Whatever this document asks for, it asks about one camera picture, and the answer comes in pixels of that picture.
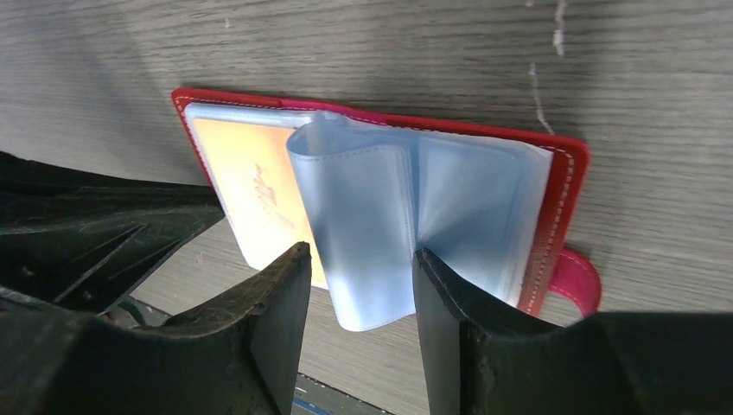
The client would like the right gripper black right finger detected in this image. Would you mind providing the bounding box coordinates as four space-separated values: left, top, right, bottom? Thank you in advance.
412 249 732 414

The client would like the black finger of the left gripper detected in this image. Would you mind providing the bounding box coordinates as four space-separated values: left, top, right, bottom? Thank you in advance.
1 152 224 315

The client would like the red leather card holder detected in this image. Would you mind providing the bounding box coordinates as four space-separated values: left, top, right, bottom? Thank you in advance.
171 87 602 331

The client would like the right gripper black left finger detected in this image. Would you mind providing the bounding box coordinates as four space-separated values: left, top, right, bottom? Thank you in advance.
1 242 311 414

